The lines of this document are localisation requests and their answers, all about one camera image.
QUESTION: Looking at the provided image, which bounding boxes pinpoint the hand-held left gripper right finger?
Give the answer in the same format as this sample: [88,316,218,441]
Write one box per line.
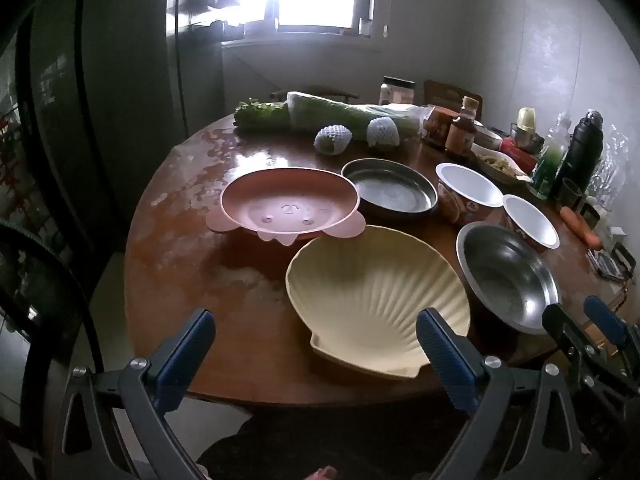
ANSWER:
[416,308,596,480]

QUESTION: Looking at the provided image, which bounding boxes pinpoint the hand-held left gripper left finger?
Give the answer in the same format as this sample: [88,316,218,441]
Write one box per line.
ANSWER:
[50,308,217,480]

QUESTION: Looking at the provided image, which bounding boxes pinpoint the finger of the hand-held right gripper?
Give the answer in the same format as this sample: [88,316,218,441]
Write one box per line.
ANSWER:
[541,302,608,386]
[583,295,640,381]

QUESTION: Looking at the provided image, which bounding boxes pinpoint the steel bowl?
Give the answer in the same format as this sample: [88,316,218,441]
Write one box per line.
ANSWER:
[456,221,562,336]

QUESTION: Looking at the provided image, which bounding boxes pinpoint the cream shell-shaped plate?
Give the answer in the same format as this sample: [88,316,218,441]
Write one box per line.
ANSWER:
[285,225,472,380]

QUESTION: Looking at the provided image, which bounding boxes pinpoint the round steel pan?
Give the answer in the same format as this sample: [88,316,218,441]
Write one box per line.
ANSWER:
[341,157,440,220]

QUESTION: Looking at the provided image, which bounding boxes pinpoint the pink bear-face plate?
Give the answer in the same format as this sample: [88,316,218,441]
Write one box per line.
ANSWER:
[206,167,367,247]

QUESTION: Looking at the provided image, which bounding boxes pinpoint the black flat device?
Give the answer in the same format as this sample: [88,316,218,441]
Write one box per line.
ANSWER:
[587,242,636,281]

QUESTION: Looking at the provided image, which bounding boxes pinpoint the carrot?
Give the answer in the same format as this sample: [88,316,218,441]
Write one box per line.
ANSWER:
[560,206,604,248]

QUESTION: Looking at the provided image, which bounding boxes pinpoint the small dark glass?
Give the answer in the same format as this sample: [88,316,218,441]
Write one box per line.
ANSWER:
[557,177,583,211]

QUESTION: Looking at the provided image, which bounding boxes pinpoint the clear glassware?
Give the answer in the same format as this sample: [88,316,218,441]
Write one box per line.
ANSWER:
[592,125,636,211]

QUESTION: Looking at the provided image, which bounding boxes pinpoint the plastic bottle with green liquid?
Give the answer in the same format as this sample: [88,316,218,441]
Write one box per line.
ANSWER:
[529,112,572,200]

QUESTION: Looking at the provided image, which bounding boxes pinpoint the black thermos flask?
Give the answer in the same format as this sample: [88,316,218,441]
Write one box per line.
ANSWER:
[552,108,605,201]

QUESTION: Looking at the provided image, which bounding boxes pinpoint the white dish with food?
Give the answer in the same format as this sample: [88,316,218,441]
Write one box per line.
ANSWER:
[471,144,533,184]

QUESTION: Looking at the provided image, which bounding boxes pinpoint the red packet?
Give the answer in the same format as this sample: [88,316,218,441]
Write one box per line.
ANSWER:
[500,136,541,171]

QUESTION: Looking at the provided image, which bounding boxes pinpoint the steel cup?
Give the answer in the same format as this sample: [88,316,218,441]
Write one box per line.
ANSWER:
[510,122,545,153]

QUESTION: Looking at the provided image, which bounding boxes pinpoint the brown sauce bottle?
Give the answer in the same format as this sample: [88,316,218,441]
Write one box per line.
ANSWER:
[444,96,480,158]

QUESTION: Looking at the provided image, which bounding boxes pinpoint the red sauce jar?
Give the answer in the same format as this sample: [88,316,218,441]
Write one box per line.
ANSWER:
[422,106,458,150]

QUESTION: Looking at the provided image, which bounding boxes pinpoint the fruit in white foam net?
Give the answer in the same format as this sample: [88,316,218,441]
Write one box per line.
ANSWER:
[366,116,401,149]
[314,122,354,156]

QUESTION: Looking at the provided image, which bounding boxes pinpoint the leafy green vegetable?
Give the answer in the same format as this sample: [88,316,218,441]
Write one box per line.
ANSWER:
[234,100,292,133]

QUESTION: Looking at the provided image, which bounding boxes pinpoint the brown wooden chair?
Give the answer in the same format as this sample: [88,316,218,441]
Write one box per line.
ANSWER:
[424,80,483,116]

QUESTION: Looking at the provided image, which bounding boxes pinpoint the napa cabbage in plastic bag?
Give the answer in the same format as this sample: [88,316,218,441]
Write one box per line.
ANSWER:
[286,91,436,141]

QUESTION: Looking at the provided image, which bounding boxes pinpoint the black-lidded jar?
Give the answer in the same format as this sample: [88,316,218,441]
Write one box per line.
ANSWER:
[379,76,416,107]

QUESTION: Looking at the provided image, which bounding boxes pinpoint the dark refrigerator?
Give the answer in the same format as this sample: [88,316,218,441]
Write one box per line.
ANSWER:
[30,0,223,231]

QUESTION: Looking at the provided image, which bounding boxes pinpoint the curved-back wooden chair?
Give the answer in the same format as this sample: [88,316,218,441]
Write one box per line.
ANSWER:
[270,86,360,103]

